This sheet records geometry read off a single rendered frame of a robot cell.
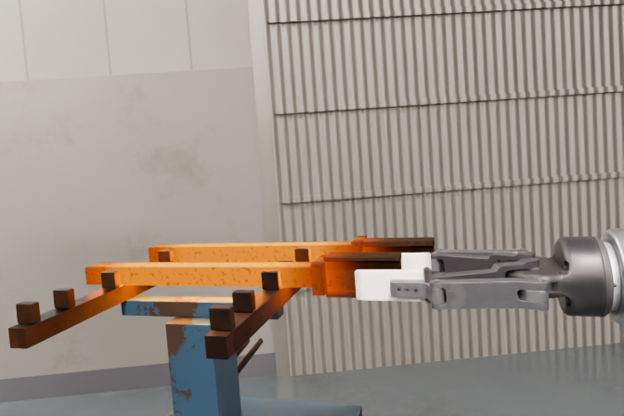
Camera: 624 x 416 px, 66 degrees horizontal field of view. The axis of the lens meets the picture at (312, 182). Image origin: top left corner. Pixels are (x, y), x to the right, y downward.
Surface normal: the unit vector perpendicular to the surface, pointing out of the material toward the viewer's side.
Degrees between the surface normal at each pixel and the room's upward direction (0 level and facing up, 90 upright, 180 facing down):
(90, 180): 90
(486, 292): 90
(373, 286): 90
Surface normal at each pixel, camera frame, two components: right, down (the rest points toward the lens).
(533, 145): 0.07, 0.05
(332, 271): -0.29, 0.07
